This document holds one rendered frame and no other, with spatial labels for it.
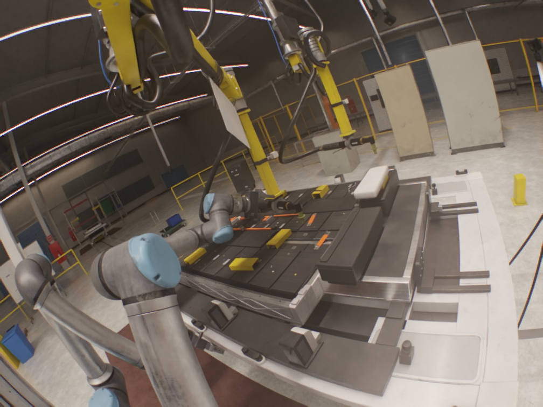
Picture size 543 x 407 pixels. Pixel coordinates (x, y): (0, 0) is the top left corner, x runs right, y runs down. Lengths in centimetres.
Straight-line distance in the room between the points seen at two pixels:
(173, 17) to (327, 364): 92
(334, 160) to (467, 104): 328
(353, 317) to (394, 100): 467
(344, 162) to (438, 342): 509
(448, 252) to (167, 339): 124
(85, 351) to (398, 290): 122
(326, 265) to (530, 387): 156
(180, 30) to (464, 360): 100
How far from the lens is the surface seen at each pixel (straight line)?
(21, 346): 623
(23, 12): 1188
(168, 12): 31
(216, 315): 115
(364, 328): 105
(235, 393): 207
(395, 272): 93
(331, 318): 113
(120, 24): 62
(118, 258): 49
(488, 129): 538
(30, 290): 89
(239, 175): 726
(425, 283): 103
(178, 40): 32
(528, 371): 190
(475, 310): 99
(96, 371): 117
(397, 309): 94
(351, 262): 84
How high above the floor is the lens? 161
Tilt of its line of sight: 17 degrees down
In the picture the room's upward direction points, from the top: 23 degrees counter-clockwise
